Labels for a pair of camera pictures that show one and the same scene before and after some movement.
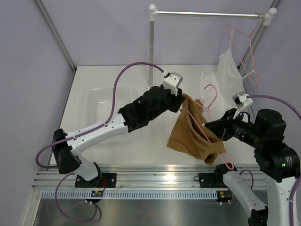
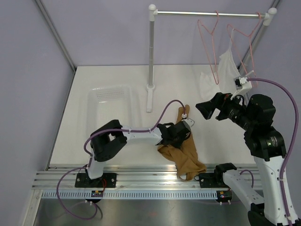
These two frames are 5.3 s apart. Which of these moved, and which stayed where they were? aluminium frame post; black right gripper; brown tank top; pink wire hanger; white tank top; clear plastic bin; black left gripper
Moved: black right gripper; black left gripper; brown tank top; pink wire hanger
Stayed: white tank top; clear plastic bin; aluminium frame post
